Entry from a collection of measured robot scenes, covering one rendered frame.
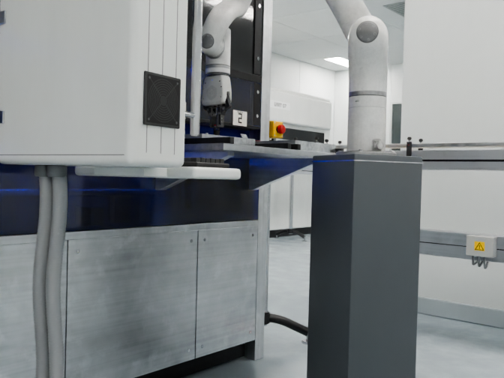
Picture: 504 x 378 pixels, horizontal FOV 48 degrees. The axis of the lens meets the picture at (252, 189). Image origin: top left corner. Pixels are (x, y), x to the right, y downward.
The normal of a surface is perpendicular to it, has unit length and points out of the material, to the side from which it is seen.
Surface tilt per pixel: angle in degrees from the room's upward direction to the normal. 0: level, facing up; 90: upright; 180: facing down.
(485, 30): 90
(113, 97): 90
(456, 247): 90
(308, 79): 90
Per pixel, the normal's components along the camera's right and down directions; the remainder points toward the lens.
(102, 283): 0.76, 0.04
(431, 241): -0.65, 0.00
